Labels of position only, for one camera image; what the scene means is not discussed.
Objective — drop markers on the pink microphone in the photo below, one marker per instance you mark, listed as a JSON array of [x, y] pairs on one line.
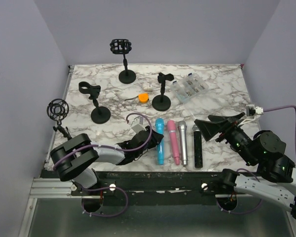
[[171, 127]]

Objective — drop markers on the clear plastic screw box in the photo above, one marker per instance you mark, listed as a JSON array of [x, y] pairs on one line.
[[189, 87]]

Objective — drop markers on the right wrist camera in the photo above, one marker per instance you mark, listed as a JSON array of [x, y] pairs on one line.
[[253, 113]]

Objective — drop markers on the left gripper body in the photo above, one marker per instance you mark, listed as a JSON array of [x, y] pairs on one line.
[[153, 142]]

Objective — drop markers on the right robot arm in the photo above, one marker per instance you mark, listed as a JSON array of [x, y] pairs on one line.
[[265, 151]]

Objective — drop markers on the black front mounting rail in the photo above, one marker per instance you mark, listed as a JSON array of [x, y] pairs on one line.
[[121, 188]]

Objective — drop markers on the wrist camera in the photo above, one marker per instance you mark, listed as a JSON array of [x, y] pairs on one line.
[[137, 124], [253, 113]]

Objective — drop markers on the black clip stand for pink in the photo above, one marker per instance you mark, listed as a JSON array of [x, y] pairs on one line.
[[100, 114]]

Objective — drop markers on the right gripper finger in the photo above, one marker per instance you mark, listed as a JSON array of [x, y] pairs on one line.
[[208, 129], [215, 118]]

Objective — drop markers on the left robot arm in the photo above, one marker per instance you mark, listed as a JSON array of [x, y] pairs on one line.
[[73, 158]]

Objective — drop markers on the orange tape measure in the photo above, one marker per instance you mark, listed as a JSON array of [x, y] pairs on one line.
[[143, 97]]

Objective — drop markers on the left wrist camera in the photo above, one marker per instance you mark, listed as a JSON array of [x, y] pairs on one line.
[[137, 124]]

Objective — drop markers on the black round base clip stand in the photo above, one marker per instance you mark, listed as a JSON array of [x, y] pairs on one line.
[[162, 102]]

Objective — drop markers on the silver microphone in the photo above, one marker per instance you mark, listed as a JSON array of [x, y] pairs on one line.
[[183, 142]]

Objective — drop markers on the blue microphone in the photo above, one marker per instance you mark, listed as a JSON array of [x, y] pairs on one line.
[[159, 125]]

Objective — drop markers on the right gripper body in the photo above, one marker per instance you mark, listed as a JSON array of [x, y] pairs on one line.
[[233, 134]]

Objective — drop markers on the white earbud case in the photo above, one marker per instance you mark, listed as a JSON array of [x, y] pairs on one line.
[[147, 87]]

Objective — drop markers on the black speckled microphone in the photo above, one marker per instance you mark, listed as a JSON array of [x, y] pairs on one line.
[[198, 156]]

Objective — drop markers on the black tripod shock mount stand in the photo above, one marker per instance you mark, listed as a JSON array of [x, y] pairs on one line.
[[57, 110]]

